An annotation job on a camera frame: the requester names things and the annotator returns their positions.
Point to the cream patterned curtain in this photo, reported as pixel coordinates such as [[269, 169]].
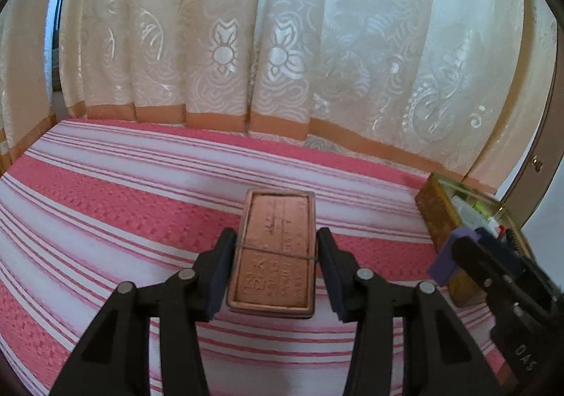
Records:
[[264, 39]]

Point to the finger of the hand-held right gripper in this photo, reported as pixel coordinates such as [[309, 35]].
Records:
[[506, 312], [511, 255]]

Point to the brown wooden door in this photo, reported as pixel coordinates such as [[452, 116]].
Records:
[[535, 127]]

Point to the purple foam block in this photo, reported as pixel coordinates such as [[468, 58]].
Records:
[[451, 259]]

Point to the window frame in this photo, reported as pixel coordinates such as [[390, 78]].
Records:
[[55, 39]]

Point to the copper-coloured box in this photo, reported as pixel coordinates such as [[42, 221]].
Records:
[[274, 255]]

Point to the gold tin box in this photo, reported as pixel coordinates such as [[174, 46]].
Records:
[[445, 219]]

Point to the brass door knob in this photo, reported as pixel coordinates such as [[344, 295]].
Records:
[[536, 164]]

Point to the pink white striped blanket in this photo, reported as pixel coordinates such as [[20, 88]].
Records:
[[110, 211]]

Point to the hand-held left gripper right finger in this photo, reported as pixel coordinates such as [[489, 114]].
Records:
[[335, 279]]

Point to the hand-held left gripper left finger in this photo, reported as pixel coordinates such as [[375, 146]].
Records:
[[218, 277]]

